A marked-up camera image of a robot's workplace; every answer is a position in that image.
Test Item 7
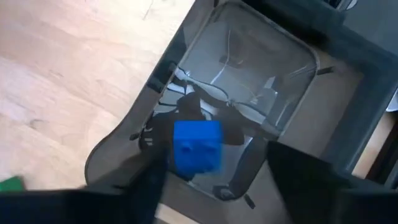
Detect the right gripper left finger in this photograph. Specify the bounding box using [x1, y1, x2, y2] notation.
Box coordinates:
[0, 146, 170, 224]

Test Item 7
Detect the small blue toy brick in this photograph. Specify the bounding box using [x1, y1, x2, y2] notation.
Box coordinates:
[172, 120, 223, 180]

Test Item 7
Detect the long green toy brick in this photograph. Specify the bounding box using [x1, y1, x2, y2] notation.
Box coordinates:
[0, 175, 25, 192]

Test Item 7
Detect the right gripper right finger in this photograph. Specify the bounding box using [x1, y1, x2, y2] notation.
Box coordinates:
[266, 140, 398, 224]

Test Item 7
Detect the clear grey plastic bin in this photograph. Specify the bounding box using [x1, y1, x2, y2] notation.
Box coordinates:
[84, 0, 320, 203]

